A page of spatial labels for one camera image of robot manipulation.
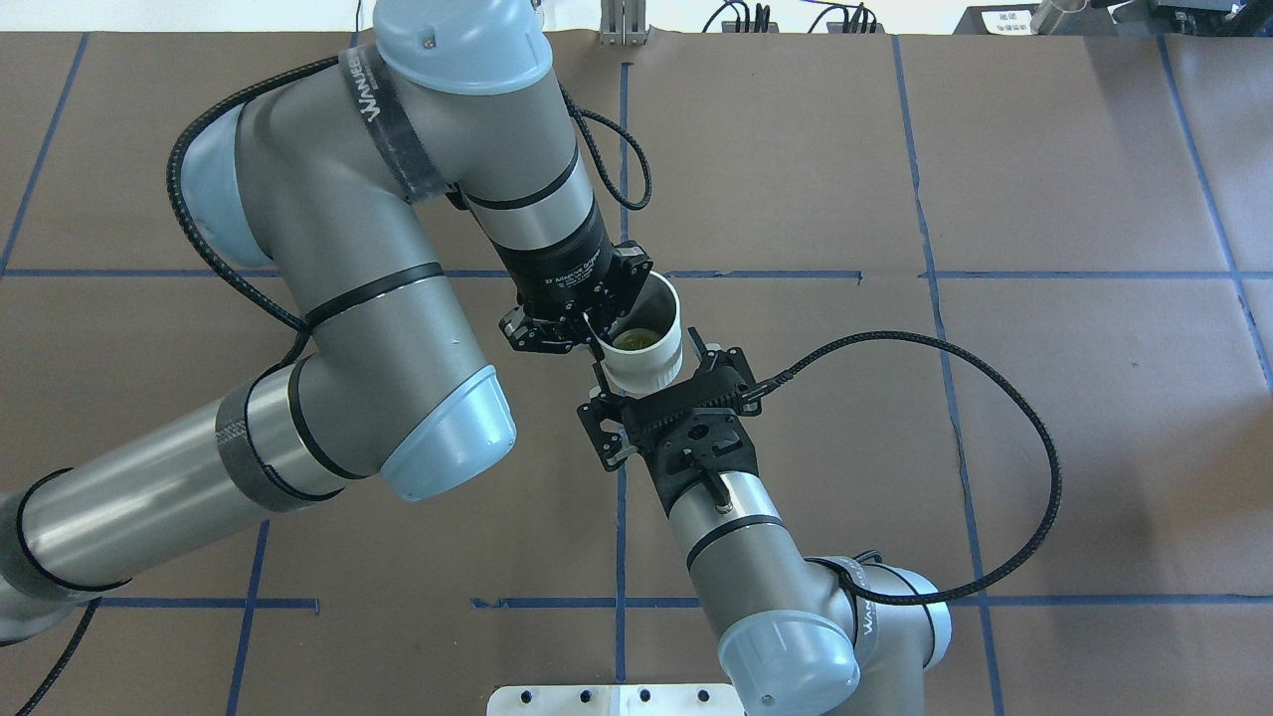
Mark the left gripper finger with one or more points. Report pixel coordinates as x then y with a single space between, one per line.
630 278

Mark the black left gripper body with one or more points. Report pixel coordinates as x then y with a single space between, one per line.
564 271

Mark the green lemon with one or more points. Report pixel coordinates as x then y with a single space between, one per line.
635 340

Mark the white ribbed HOME mug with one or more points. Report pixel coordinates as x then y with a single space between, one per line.
648 371

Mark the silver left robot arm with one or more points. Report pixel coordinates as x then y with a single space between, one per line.
318 172

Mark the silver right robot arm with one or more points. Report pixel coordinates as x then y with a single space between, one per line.
792 638

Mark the black power strip right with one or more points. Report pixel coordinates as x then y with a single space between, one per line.
845 18

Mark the black device with label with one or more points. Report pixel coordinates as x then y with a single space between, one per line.
1009 20

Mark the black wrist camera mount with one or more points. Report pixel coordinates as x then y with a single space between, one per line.
687 434

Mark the aluminium profile post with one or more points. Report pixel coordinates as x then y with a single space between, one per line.
624 23

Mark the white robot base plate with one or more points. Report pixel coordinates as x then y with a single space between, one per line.
616 699

